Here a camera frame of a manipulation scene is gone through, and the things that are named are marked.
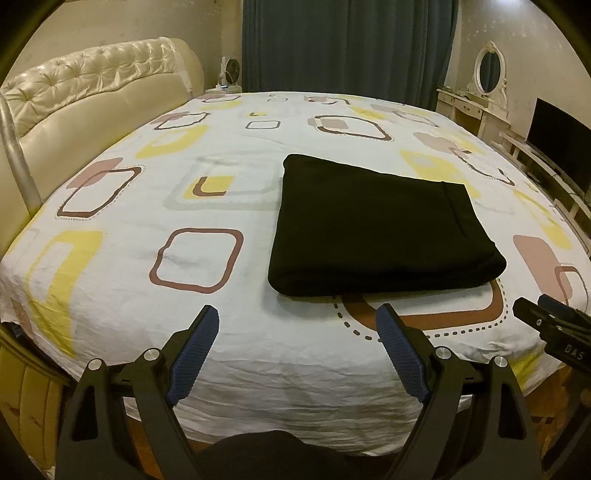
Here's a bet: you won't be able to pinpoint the white vanity dresser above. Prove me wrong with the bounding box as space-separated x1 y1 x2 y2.
436 84 511 140

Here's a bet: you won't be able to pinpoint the small white fan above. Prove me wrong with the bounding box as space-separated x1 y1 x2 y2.
220 55 242 91

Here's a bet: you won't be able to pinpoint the dark teal curtain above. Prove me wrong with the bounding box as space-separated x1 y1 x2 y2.
241 0 461 108

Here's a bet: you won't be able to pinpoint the cream tufted leather headboard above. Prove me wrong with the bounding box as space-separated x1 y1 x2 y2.
0 37 205 208

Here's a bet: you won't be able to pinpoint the chrome bed rail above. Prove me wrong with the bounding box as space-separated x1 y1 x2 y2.
0 98 43 209

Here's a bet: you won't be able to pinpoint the white tv stand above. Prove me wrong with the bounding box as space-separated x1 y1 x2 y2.
499 130 591 223

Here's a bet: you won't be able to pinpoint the black pants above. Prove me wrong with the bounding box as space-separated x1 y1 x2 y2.
268 154 508 297

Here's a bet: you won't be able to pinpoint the black flat television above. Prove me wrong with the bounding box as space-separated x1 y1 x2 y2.
526 97 591 180

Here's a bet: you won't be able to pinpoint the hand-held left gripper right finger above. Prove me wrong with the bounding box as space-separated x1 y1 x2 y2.
375 302 542 480

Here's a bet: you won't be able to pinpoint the oval vanity mirror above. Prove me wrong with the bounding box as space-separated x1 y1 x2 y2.
465 40 509 99

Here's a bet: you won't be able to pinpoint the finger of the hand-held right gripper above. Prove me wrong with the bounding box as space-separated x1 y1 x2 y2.
512 298 556 336
537 294 591 325

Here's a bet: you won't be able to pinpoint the patterned white bed sheet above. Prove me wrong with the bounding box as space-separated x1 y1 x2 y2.
0 90 591 437

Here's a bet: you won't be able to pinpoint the cream leather bed base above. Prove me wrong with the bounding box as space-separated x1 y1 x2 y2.
0 344 72 464

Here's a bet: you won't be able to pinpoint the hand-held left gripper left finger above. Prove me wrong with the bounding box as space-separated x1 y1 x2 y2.
56 304 220 480

